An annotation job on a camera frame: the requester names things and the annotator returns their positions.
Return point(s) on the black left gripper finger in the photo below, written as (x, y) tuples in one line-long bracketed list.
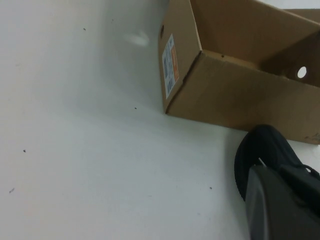
[(280, 212)]

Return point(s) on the black knit sneaker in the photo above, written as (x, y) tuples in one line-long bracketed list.
[(265, 142)]

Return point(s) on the brown cardboard shoe box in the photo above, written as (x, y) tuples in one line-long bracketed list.
[(225, 95)]

